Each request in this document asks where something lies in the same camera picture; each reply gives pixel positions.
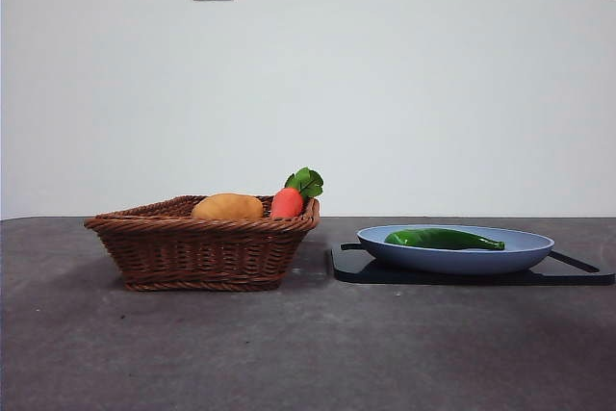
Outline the black rectangular tray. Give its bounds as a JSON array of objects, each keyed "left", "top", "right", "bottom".
[{"left": 330, "top": 242, "right": 616, "bottom": 286}]

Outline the brown wicker basket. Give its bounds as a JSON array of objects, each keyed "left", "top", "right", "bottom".
[{"left": 84, "top": 194, "right": 321, "bottom": 293}]

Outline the orange carrot with green leaves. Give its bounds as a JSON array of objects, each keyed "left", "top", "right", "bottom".
[{"left": 269, "top": 167, "right": 324, "bottom": 218}]

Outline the blue round plate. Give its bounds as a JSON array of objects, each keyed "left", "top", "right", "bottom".
[{"left": 356, "top": 224, "right": 555, "bottom": 276}]

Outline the yellow-brown potato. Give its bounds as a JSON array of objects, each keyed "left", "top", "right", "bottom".
[{"left": 191, "top": 193, "right": 265, "bottom": 219}]

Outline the green pepper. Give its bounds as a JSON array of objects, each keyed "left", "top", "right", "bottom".
[{"left": 383, "top": 228, "right": 506, "bottom": 252}]

